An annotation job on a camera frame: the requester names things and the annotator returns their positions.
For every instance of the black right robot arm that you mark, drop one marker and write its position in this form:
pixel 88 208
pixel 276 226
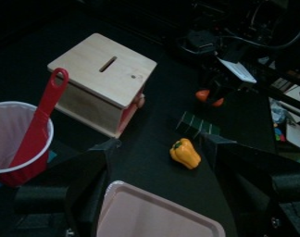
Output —
pixel 203 40

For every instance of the clear plastic bag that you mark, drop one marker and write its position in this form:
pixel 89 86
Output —
pixel 277 112

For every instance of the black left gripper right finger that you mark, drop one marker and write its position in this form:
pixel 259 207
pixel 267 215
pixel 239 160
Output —
pixel 264 197

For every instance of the white paper sheet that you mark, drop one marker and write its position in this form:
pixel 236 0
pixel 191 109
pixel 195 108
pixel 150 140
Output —
pixel 295 134
pixel 112 71

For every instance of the pink plastic tray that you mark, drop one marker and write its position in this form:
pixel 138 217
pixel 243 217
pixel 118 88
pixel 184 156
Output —
pixel 153 213

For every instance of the yellow toy bell pepper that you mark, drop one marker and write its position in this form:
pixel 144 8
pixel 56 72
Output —
pixel 185 153

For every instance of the red plastic spatula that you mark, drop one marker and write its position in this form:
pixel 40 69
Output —
pixel 40 123

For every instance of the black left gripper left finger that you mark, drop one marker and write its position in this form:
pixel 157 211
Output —
pixel 74 197

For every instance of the red cup white inside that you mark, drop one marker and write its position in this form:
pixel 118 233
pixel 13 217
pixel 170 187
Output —
pixel 13 135

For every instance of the colourful small toy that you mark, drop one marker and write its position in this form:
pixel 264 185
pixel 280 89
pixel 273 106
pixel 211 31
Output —
pixel 279 134

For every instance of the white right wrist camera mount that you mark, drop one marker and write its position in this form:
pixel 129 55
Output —
pixel 239 70

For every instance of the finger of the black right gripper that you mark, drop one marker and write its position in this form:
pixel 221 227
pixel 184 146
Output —
pixel 215 92

